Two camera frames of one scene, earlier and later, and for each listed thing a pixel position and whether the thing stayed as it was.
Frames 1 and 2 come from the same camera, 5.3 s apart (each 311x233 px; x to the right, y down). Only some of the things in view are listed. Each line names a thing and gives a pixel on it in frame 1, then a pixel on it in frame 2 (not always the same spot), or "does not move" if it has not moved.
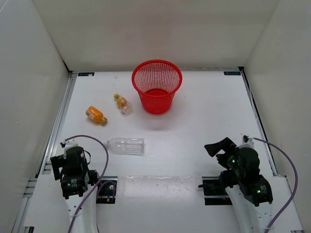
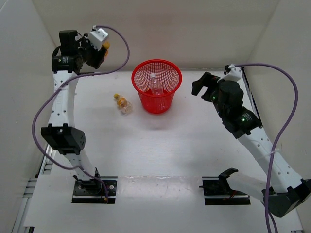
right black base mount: [214, 194] does not move
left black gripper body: [65, 170] → [90, 55]
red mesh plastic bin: [157, 81] does not move
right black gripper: [225, 144] → [207, 80]
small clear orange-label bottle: [126, 107] does not move
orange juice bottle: [95, 115] → [106, 45]
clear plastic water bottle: [126, 146] → [156, 84]
